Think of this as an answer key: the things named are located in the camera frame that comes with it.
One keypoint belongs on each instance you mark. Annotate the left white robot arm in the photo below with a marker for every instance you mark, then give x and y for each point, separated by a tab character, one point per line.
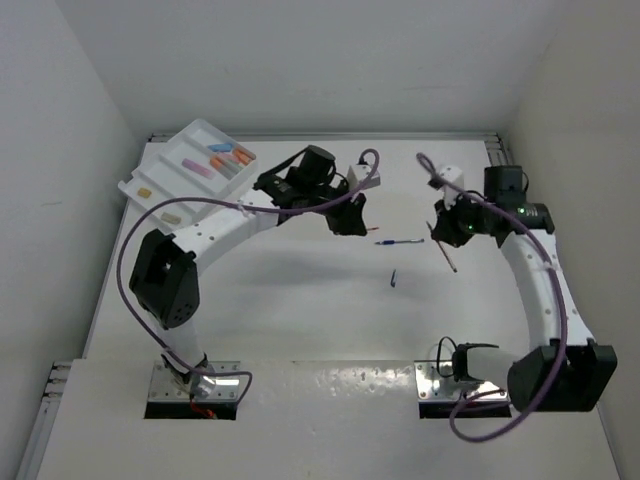
165	276

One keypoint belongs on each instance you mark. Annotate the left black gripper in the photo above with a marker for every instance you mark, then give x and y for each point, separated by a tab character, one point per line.
348	220

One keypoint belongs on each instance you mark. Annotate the white eraser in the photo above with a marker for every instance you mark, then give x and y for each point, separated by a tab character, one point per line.
170	218

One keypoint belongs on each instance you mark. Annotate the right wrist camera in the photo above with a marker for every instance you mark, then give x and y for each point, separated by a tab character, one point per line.
450	180

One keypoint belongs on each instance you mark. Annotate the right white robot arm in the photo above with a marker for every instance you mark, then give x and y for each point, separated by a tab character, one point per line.
566	369

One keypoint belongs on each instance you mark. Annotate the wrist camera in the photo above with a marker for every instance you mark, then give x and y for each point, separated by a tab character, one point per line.
362	174
450	180

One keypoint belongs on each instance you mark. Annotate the yellow eraser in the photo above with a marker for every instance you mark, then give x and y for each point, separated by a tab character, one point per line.
144	193

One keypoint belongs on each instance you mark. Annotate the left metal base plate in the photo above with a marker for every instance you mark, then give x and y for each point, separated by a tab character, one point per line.
164	386

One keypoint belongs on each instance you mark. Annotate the purple pink highlighter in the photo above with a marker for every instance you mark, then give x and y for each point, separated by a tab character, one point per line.
197	168

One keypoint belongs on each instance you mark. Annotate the blue pen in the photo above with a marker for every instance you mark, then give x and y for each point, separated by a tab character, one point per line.
389	242

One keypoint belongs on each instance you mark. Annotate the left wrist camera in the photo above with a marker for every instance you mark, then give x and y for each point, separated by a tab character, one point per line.
362	174

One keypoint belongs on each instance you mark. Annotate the metal base plate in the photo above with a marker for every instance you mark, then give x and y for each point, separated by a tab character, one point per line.
164	386
434	386

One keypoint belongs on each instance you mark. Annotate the white compartment tray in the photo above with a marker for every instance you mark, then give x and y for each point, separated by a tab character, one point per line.
163	174

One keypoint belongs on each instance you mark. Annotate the orange capped white highlighter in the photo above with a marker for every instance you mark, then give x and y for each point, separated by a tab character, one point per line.
221	163

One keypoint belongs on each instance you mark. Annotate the red pen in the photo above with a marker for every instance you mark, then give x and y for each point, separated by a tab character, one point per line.
441	248

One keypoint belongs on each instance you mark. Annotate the blue highlighter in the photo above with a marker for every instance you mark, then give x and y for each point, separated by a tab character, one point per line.
222	147

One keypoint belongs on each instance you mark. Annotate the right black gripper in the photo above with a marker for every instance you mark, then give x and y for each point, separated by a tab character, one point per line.
445	228

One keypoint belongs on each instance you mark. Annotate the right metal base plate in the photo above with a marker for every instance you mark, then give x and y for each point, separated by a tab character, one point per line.
434	386

